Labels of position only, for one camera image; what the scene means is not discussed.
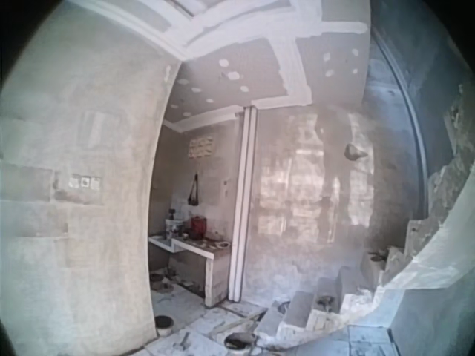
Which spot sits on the wall switch plate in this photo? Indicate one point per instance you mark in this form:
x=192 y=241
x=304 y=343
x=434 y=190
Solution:
x=84 y=182

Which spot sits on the concrete kitchen counter with sink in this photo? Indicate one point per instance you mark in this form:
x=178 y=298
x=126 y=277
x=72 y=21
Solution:
x=208 y=256

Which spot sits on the white vertical door frame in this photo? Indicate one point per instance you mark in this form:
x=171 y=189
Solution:
x=242 y=207

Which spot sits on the white plastic bucket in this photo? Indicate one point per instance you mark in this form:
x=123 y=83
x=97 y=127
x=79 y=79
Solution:
x=174 y=228

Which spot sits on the dark dish on step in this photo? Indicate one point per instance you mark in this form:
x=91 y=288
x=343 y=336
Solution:
x=377 y=256

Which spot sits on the red canister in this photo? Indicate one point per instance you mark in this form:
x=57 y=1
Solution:
x=198 y=227

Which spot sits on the concrete staircase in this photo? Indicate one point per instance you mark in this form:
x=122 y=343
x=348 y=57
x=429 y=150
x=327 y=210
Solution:
x=345 y=282

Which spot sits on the grey cement lump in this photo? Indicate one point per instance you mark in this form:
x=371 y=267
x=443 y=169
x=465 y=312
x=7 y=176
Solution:
x=354 y=151

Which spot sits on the wall ventilation block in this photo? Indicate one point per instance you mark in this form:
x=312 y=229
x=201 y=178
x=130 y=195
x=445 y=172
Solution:
x=201 y=147

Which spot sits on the black hanging bag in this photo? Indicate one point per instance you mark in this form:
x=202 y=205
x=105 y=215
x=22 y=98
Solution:
x=193 y=193

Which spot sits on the white bowl with dark contents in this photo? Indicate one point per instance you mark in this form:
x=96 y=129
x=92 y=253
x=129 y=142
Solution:
x=163 y=325
x=239 y=341

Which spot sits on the debris heap under counter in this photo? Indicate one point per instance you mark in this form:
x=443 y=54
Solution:
x=163 y=280

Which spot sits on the white dish on counter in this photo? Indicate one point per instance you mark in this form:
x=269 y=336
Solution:
x=223 y=245

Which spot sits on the wooden plank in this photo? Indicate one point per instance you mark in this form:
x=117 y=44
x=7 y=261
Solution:
x=239 y=321

